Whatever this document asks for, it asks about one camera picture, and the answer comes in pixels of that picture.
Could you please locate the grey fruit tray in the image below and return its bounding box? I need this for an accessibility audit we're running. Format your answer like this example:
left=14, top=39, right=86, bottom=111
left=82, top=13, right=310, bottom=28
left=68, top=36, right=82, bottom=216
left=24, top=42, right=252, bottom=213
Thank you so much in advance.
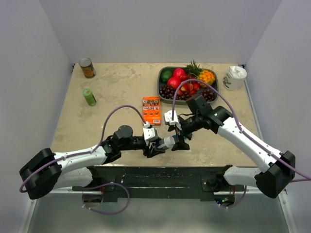
left=157, top=64, right=219, bottom=105

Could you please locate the red apple top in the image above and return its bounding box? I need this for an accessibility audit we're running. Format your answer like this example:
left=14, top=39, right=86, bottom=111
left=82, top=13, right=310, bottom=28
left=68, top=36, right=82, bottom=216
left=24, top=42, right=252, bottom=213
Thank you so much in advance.
left=173, top=68, right=186, bottom=78

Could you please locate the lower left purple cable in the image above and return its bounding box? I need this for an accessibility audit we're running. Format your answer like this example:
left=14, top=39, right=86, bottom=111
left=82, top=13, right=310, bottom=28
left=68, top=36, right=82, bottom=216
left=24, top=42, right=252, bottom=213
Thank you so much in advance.
left=82, top=181, right=131, bottom=216

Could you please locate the black base frame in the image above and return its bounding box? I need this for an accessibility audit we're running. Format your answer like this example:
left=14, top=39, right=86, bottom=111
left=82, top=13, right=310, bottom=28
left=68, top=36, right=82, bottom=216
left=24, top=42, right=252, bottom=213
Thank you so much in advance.
left=73, top=166, right=244, bottom=202

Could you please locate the red apple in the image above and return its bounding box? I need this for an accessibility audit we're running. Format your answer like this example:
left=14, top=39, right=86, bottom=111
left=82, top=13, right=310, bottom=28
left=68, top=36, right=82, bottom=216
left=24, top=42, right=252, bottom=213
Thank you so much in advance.
left=173, top=68, right=186, bottom=78
left=167, top=76, right=181, bottom=90

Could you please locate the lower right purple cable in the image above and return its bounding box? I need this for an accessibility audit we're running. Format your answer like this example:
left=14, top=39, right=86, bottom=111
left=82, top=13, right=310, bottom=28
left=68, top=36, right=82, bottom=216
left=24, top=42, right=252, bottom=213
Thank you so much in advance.
left=217, top=185, right=247, bottom=209

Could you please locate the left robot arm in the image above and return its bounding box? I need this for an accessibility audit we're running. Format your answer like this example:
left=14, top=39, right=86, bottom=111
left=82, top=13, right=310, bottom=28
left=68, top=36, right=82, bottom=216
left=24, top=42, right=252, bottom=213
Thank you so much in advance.
left=19, top=125, right=174, bottom=200

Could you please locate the purple cable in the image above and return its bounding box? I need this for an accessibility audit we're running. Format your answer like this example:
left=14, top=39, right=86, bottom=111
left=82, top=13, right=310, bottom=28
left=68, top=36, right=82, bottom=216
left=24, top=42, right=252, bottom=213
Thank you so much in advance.
left=172, top=79, right=311, bottom=183
left=82, top=181, right=131, bottom=216
left=217, top=185, right=247, bottom=209
left=19, top=104, right=149, bottom=194

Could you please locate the orange razor box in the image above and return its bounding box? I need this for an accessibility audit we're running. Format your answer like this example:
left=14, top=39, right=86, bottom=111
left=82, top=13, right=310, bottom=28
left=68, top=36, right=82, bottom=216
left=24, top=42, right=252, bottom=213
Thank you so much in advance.
left=142, top=97, right=161, bottom=126

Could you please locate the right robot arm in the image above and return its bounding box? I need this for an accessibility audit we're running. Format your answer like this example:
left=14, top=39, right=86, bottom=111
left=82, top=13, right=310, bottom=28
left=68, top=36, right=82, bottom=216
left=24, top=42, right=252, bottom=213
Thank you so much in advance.
left=164, top=95, right=295, bottom=199

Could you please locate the toy pineapple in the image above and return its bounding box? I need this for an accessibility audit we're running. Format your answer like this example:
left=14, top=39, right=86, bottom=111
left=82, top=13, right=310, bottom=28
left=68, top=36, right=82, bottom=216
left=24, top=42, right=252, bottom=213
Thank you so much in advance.
left=186, top=60, right=216, bottom=88

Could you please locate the tin can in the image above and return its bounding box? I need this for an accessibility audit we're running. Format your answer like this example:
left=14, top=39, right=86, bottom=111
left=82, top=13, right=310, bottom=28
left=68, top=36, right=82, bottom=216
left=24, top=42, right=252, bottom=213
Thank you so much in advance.
left=79, top=58, right=96, bottom=78

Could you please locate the red cherries pile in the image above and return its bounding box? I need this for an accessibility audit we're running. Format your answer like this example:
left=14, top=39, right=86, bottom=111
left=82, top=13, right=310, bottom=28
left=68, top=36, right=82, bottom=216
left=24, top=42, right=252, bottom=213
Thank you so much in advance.
left=177, top=75, right=200, bottom=96

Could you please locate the green bottle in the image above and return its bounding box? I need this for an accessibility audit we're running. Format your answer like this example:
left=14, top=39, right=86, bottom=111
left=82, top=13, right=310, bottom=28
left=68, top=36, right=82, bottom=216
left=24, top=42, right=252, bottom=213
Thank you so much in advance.
left=83, top=88, right=97, bottom=106

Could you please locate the red apple bottom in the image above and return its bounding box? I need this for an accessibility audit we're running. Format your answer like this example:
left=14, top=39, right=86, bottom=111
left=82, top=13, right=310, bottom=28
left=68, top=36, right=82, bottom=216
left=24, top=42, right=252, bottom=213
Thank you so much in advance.
left=167, top=76, right=181, bottom=90

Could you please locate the white pill bottle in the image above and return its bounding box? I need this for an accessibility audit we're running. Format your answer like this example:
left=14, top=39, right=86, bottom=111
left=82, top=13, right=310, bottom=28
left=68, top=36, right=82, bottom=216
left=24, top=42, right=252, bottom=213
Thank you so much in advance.
left=155, top=136, right=175, bottom=150

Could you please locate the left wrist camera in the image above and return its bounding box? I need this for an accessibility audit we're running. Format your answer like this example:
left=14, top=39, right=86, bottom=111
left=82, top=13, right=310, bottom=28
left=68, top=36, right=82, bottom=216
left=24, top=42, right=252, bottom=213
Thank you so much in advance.
left=143, top=121, right=158, bottom=143

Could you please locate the dark grape bunch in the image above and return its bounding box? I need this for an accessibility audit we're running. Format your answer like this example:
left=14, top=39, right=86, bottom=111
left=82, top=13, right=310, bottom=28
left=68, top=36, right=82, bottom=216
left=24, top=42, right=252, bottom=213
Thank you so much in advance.
left=159, top=85, right=217, bottom=102

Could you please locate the green lime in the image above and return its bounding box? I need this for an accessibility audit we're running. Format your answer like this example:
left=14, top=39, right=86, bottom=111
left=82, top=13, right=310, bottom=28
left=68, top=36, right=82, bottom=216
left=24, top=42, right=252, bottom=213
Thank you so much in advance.
left=160, top=70, right=173, bottom=83

